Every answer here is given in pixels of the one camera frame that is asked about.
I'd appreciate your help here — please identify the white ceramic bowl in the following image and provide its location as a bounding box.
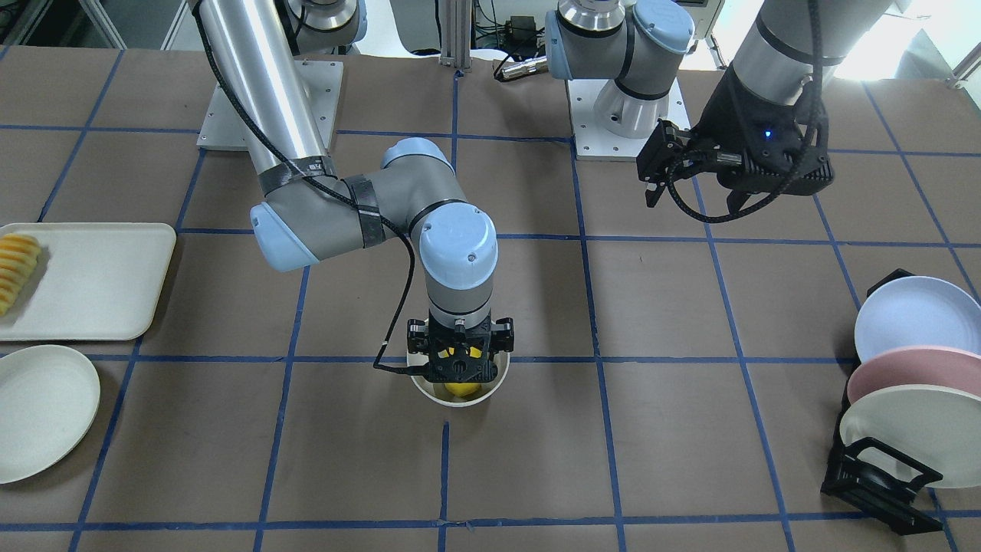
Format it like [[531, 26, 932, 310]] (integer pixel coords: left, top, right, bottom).
[[410, 352, 511, 408]]

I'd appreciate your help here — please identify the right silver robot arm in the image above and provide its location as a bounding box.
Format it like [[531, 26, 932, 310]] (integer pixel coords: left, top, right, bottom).
[[189, 1, 514, 383]]

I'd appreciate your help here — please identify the sliced yellow fruit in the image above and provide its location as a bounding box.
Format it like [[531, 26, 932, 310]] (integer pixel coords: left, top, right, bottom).
[[1, 233, 41, 317]]

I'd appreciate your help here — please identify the white round plate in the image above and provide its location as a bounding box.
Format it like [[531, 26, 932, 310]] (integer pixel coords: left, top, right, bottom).
[[1, 343, 101, 485]]

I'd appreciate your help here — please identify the white rectangular tray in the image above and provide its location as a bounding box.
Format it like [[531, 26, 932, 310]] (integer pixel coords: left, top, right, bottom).
[[1, 222, 176, 342]]

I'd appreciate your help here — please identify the light blue plate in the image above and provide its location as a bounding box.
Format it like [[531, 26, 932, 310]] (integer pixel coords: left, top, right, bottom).
[[854, 276, 980, 361]]

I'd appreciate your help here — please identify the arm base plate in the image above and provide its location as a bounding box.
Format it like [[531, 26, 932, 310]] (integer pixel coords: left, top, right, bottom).
[[567, 78, 691, 162], [196, 61, 343, 153]]

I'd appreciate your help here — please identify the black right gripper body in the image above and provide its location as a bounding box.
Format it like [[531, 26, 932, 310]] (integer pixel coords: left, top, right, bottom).
[[407, 317, 515, 383]]

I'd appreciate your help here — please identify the cream plate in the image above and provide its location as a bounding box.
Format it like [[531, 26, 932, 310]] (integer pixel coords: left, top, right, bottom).
[[838, 384, 980, 488]]

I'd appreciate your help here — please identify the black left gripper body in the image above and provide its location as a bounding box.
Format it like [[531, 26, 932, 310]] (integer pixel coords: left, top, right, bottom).
[[678, 65, 814, 193]]

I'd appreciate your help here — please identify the yellow lemon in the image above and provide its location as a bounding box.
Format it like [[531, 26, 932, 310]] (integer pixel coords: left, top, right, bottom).
[[444, 347, 481, 398]]

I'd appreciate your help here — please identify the pink plate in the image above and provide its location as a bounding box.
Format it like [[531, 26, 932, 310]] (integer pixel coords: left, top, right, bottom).
[[845, 345, 980, 403]]

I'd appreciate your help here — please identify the black dish rack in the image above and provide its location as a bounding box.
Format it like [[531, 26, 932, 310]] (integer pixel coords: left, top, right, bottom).
[[821, 271, 943, 537]]

